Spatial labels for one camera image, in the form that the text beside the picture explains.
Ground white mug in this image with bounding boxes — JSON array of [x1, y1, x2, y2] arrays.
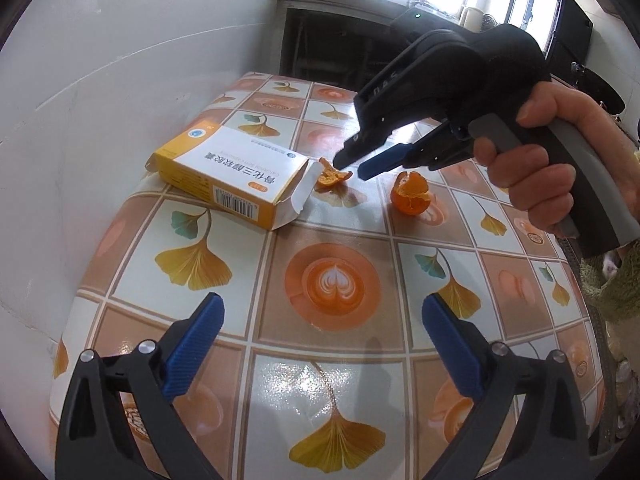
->
[[459, 6, 485, 31]]

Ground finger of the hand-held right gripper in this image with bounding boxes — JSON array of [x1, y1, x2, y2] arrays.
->
[[332, 119, 436, 171], [359, 125, 476, 181]]

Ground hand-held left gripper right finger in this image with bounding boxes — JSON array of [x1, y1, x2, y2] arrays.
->
[[421, 294, 592, 480]]

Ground black wok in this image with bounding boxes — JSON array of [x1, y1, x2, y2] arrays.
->
[[570, 62, 628, 116]]

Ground green fluffy garment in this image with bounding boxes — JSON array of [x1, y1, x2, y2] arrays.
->
[[580, 240, 640, 321]]

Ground person's right forearm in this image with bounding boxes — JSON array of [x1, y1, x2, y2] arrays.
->
[[617, 117, 640, 161]]

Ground person's right hand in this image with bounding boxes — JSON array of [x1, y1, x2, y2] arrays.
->
[[472, 81, 619, 236]]

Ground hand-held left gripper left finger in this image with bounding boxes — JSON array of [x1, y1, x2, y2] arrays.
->
[[55, 292, 226, 480]]

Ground partly peeled tangerine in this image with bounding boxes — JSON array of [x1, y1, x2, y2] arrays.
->
[[390, 170, 433, 216]]

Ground orange peel piece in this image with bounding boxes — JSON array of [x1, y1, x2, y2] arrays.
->
[[315, 156, 354, 192]]

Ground black countertop oven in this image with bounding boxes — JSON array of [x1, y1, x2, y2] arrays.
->
[[505, 0, 594, 81]]

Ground yellow medicine box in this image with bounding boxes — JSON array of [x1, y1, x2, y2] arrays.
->
[[146, 122, 319, 232]]

